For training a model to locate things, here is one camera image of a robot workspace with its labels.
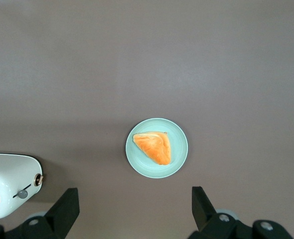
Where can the mint green round plate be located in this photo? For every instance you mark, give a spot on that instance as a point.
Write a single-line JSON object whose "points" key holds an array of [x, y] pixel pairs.
{"points": [[137, 159]]}

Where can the brown table cloth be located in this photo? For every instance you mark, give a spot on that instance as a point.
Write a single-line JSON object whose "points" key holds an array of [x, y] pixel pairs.
{"points": [[147, 62]]}

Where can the white two-slot toaster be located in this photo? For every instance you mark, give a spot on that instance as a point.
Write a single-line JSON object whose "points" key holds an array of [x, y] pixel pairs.
{"points": [[7, 174]]}

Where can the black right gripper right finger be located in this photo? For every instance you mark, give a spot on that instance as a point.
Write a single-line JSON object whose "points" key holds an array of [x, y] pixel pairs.
{"points": [[204, 214]]}

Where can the orange triangular pastry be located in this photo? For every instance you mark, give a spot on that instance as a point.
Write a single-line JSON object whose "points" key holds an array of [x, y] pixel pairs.
{"points": [[157, 149]]}

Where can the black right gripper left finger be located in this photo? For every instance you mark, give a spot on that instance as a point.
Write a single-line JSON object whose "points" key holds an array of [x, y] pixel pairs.
{"points": [[62, 214]]}

